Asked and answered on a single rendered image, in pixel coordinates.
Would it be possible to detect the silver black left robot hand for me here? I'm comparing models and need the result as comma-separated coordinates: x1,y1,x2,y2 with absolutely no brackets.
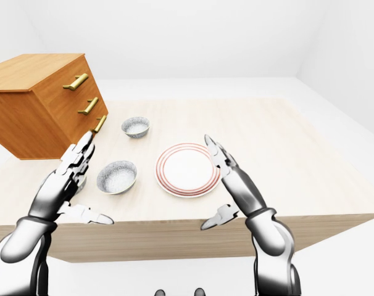
27,129,115,226

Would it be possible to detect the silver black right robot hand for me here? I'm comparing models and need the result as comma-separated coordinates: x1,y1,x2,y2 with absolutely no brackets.
200,134,277,231

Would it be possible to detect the white plate with red rings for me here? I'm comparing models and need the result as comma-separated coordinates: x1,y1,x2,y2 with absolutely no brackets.
155,142,222,198

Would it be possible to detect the patterned grey bowl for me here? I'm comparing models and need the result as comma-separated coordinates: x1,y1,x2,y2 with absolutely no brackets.
120,116,151,139
96,160,139,196

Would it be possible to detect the wooden cabinet drawer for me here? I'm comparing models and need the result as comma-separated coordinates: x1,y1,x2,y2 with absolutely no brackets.
50,93,110,160
39,73,102,138
28,54,94,115

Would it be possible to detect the wooden cabinet with drawers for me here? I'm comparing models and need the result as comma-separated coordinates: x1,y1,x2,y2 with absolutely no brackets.
0,53,110,161

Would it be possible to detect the brass drawer handle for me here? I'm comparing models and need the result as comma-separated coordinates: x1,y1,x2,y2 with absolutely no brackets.
91,115,108,134
77,96,99,116
62,73,89,93

